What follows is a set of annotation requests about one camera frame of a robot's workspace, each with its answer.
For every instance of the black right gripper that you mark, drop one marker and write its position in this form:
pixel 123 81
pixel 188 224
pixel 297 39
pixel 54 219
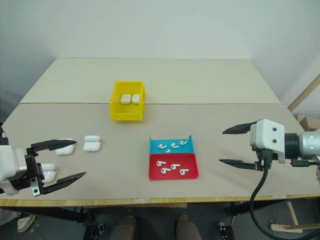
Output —
pixel 258 152

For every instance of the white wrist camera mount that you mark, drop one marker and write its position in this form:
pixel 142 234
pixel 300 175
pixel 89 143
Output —
pixel 10 162
pixel 268 136

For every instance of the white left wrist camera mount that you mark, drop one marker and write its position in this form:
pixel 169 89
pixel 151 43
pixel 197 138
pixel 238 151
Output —
pixel 10 162

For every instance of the black studded foot block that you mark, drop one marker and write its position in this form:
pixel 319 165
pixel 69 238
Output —
pixel 226 231
pixel 98 231

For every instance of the brown rounded foot shape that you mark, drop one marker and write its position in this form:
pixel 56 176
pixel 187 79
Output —
pixel 187 228
pixel 126 228

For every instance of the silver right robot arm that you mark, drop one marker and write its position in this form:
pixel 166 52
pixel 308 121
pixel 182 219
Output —
pixel 308 145

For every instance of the red plastic tray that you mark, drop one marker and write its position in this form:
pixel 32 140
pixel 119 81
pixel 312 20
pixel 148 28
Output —
pixel 175 167

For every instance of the wooden stand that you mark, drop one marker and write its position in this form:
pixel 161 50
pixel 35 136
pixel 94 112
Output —
pixel 292 225

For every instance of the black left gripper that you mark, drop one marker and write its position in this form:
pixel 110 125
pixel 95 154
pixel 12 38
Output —
pixel 31 166

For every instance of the wooden beam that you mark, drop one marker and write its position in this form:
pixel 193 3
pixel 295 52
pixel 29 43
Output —
pixel 303 93

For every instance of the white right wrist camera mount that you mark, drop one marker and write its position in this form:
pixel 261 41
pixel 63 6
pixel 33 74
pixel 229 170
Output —
pixel 268 136

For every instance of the black table leg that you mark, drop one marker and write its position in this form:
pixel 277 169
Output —
pixel 57 213
pixel 250 207

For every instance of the white shoe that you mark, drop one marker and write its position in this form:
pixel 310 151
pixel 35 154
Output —
pixel 25 223

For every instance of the brown cardboard box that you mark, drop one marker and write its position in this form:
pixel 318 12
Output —
pixel 310 122

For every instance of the blue plastic tray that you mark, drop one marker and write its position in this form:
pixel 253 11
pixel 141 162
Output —
pixel 172 147

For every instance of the yellow plastic bin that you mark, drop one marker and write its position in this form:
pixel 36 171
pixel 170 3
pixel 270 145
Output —
pixel 127 105

